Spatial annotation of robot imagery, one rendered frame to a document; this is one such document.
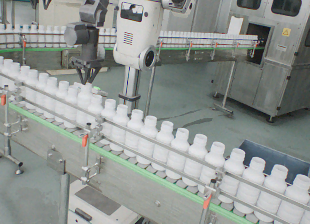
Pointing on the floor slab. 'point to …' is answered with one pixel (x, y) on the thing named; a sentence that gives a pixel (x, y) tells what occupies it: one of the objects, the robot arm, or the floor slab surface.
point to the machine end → (271, 52)
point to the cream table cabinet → (66, 17)
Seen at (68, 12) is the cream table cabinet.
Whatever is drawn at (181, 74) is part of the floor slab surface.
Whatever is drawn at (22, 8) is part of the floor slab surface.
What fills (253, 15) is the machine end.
